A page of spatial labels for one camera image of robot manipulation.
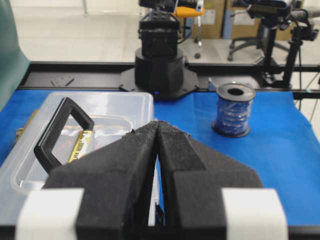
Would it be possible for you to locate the black camera tripod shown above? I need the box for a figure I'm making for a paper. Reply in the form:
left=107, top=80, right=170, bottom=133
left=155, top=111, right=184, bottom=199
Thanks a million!
left=261, top=8, right=320, bottom=88

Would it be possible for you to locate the orange stool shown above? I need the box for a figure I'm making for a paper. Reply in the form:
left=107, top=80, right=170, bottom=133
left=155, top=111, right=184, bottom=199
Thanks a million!
left=174, top=0, right=205, bottom=59

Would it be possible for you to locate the black office chair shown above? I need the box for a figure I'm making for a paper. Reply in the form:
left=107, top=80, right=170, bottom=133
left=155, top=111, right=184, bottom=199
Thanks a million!
left=227, top=0, right=296, bottom=62

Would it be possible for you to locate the cardboard box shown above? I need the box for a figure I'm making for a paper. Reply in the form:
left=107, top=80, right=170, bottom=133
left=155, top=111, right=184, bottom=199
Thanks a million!
left=200, top=0, right=225, bottom=39

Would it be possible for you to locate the blue wire spool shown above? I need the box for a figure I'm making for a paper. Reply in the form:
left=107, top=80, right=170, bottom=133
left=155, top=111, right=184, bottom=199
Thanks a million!
left=211, top=83, right=256, bottom=138

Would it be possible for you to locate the blue table cloth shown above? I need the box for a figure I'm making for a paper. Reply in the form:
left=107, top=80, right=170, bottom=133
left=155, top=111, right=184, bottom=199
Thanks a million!
left=0, top=88, right=320, bottom=227

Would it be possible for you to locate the left gripper black foam left finger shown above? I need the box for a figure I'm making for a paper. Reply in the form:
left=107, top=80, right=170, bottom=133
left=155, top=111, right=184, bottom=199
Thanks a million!
left=15, top=120, right=159, bottom=240

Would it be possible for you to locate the left gripper black foam right finger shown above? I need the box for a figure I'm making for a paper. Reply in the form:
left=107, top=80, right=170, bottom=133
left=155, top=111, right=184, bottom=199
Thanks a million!
left=157, top=120, right=289, bottom=240

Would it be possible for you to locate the clear plastic tool box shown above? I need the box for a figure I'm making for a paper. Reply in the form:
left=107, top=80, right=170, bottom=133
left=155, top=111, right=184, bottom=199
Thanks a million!
left=0, top=91, right=154, bottom=226

